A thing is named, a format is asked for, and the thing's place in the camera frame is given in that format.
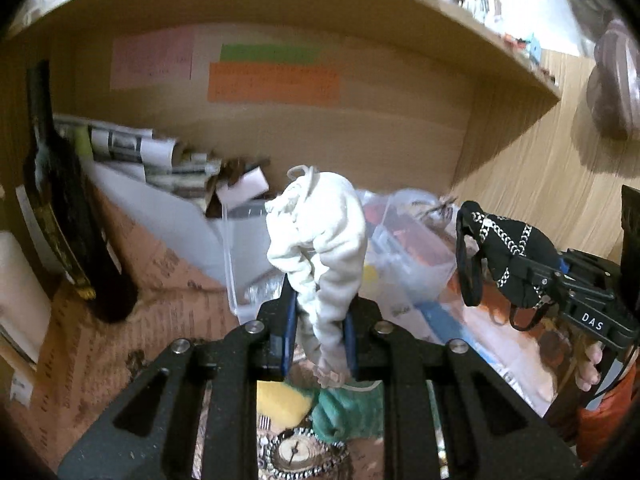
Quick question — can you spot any wooden shelf board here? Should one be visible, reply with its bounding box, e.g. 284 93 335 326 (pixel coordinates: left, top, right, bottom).
8 0 561 100

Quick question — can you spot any yellow green plush toy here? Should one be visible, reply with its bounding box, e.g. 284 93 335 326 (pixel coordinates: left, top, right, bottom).
256 382 384 443

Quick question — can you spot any person right hand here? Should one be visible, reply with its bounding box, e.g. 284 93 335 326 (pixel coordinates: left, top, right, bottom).
575 341 603 392

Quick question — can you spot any clear plastic bin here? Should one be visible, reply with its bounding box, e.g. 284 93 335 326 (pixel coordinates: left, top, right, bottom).
219 187 459 323

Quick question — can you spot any stack of newspapers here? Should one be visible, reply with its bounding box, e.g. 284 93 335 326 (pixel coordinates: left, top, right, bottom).
53 114 270 218

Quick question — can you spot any black chain-pattern pouch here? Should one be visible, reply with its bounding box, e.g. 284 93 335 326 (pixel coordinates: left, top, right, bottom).
456 200 558 332

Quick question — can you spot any green sticky note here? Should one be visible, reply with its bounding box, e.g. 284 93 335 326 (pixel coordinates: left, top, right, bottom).
219 44 321 65

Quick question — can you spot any dark wine bottle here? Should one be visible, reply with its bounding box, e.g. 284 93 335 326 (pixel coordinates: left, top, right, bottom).
23 60 138 324

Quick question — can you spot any pink sticky note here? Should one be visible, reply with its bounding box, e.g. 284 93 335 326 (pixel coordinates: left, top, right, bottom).
110 26 195 90

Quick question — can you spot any beaded bracelet watch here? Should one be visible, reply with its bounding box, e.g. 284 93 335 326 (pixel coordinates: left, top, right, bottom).
257 427 352 480

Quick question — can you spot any white knit cloth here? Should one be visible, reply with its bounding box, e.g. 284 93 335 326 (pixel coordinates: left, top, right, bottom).
266 165 368 388

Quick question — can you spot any orange sticky note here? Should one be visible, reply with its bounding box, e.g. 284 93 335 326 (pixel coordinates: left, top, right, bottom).
207 62 341 106

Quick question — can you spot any orange magazine poster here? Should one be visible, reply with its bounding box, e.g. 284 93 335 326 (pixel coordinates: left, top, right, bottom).
389 268 582 416

